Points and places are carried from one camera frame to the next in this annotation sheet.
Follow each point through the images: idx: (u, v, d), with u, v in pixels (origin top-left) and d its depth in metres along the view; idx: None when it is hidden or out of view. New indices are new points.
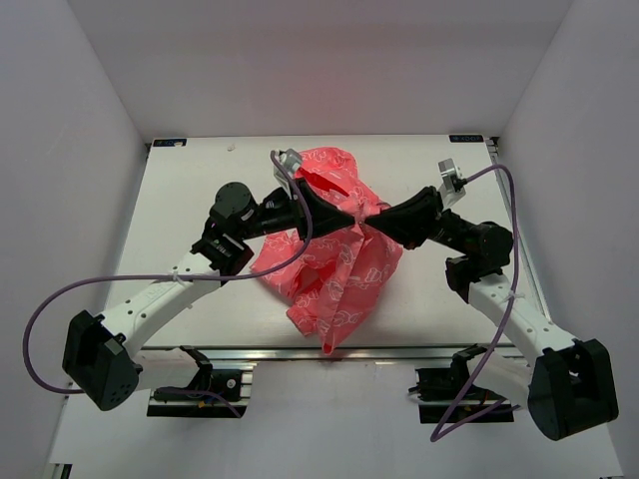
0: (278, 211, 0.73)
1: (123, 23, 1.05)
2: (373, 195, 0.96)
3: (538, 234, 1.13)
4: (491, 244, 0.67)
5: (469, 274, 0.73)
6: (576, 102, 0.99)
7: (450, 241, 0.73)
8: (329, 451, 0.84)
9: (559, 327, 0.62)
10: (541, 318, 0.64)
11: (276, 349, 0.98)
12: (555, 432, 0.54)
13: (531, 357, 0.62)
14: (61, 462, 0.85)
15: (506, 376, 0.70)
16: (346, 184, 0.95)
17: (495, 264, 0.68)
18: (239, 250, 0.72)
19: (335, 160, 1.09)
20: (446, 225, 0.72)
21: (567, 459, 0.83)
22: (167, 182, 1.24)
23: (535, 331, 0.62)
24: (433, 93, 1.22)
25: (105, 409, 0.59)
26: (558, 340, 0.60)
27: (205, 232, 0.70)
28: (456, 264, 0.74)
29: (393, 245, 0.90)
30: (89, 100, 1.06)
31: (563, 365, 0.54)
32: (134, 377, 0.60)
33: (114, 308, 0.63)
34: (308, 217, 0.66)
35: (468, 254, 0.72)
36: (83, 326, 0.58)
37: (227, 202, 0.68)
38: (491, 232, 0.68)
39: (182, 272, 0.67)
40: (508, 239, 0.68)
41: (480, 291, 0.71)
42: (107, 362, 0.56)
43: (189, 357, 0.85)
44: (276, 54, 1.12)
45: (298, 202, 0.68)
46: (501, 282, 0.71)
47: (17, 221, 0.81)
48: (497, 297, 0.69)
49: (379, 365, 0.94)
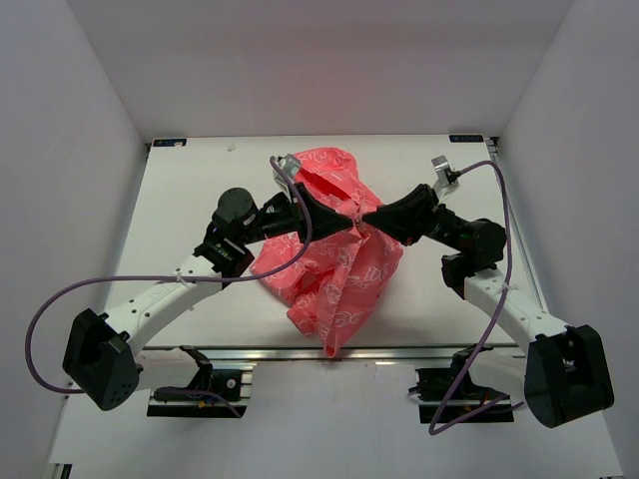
0: (279, 214, 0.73)
1: (123, 23, 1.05)
2: (373, 199, 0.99)
3: (538, 234, 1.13)
4: (484, 239, 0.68)
5: (465, 270, 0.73)
6: (577, 102, 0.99)
7: (446, 238, 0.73)
8: (329, 451, 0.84)
9: (552, 315, 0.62)
10: (533, 306, 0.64)
11: (275, 349, 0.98)
12: (552, 420, 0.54)
13: (525, 345, 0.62)
14: (61, 462, 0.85)
15: (504, 371, 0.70)
16: (347, 186, 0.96)
17: (488, 260, 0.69)
18: (240, 254, 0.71)
19: (336, 161, 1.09)
20: (443, 222, 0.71)
21: (568, 459, 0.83)
22: (167, 182, 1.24)
23: (528, 319, 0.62)
24: (433, 93, 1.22)
25: (105, 409, 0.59)
26: (551, 327, 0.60)
27: (206, 236, 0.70)
28: (452, 261, 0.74)
29: (392, 243, 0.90)
30: (88, 101, 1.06)
31: (556, 351, 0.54)
32: (134, 377, 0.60)
33: (117, 307, 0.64)
34: (308, 221, 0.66)
35: (463, 251, 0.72)
36: (87, 324, 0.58)
37: (229, 206, 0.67)
38: (484, 228, 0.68)
39: (185, 274, 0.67)
40: (501, 234, 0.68)
41: (475, 286, 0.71)
42: (110, 360, 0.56)
43: (189, 357, 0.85)
44: (276, 54, 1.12)
45: (298, 205, 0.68)
46: (495, 276, 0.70)
47: (17, 222, 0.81)
48: (491, 290, 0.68)
49: (379, 365, 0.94)
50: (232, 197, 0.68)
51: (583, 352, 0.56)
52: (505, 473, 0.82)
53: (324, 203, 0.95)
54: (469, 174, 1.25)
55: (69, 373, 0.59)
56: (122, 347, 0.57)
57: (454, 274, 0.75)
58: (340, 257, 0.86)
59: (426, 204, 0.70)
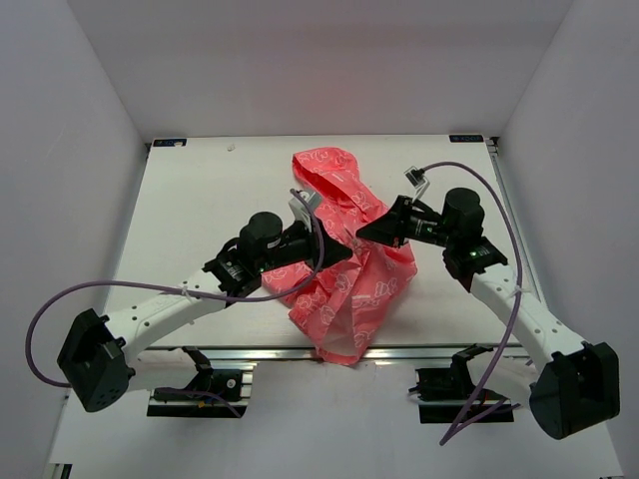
0: (294, 240, 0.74)
1: (124, 23, 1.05)
2: (375, 200, 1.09)
3: (538, 234, 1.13)
4: (457, 202, 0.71)
5: (472, 264, 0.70)
6: (577, 102, 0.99)
7: (432, 229, 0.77)
8: (330, 452, 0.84)
9: (567, 328, 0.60)
10: (548, 317, 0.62)
11: (279, 349, 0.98)
12: (558, 431, 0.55)
13: (539, 359, 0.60)
14: (60, 462, 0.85)
15: (503, 373, 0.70)
16: (347, 187, 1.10)
17: (470, 217, 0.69)
18: (250, 275, 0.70)
19: (337, 161, 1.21)
20: (424, 214, 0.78)
21: (569, 460, 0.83)
22: (167, 182, 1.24)
23: (544, 332, 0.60)
24: (434, 93, 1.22)
25: (91, 409, 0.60)
26: (567, 343, 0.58)
27: (219, 254, 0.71)
28: (454, 258, 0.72)
29: (393, 261, 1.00)
30: (88, 101, 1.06)
31: (573, 370, 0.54)
32: (123, 383, 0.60)
33: (119, 311, 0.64)
34: (320, 250, 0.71)
35: (451, 230, 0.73)
36: (86, 325, 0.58)
37: (258, 226, 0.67)
38: (455, 194, 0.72)
39: (190, 288, 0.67)
40: (472, 197, 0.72)
41: (484, 284, 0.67)
42: (102, 365, 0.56)
43: (189, 358, 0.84)
44: (276, 54, 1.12)
45: (316, 234, 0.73)
46: (507, 275, 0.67)
47: (16, 222, 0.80)
48: (503, 292, 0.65)
49: (378, 365, 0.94)
50: (263, 220, 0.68)
51: (598, 370, 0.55)
52: (506, 473, 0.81)
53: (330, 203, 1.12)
54: (469, 174, 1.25)
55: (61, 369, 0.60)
56: (115, 354, 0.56)
57: (456, 259, 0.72)
58: (338, 283, 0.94)
59: (402, 200, 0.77)
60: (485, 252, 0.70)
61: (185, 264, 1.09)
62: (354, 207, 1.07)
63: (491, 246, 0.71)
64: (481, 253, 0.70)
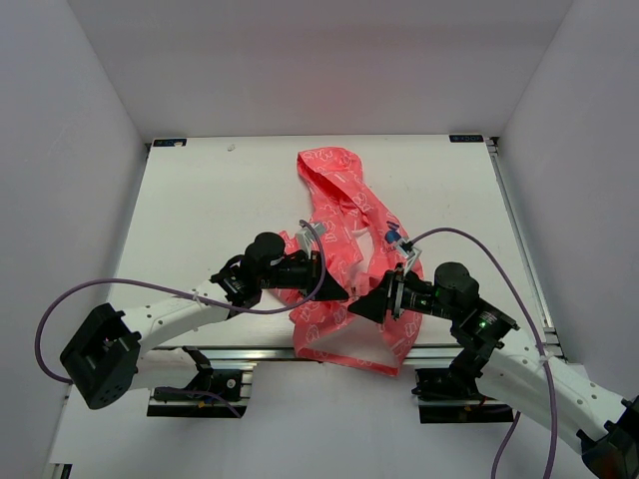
0: (295, 266, 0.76)
1: (123, 22, 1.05)
2: (376, 201, 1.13)
3: (538, 234, 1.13)
4: (448, 273, 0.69)
5: (492, 338, 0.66)
6: (577, 102, 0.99)
7: (424, 302, 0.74)
8: (330, 452, 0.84)
9: (602, 388, 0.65)
10: (583, 384, 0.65)
11: (275, 349, 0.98)
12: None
13: (588, 428, 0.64)
14: (60, 462, 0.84)
15: (521, 391, 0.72)
16: (350, 189, 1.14)
17: (465, 288, 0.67)
18: (253, 289, 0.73)
19: (342, 161, 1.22)
20: (415, 286, 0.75)
21: (571, 459, 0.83)
22: (166, 183, 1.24)
23: (587, 402, 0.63)
24: (434, 94, 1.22)
25: (90, 405, 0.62)
26: (611, 407, 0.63)
27: (223, 268, 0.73)
28: (461, 335, 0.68)
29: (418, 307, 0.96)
30: (87, 100, 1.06)
31: (628, 438, 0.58)
32: (126, 380, 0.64)
33: (135, 307, 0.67)
34: (319, 280, 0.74)
35: (448, 303, 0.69)
36: (102, 317, 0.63)
37: (262, 244, 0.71)
38: (440, 271, 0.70)
39: (201, 294, 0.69)
40: (457, 267, 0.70)
41: (507, 358, 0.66)
42: (116, 356, 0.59)
43: (190, 358, 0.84)
44: (276, 53, 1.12)
45: (315, 261, 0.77)
46: (527, 344, 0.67)
47: (16, 220, 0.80)
48: (529, 363, 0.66)
49: (406, 364, 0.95)
50: (267, 239, 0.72)
51: None
52: (508, 473, 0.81)
53: (331, 203, 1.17)
54: (470, 173, 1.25)
55: (67, 362, 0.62)
56: (131, 346, 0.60)
57: (464, 334, 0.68)
58: (334, 315, 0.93)
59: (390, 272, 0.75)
60: (492, 320, 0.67)
61: (185, 265, 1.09)
62: (354, 208, 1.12)
63: (493, 309, 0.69)
64: (488, 321, 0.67)
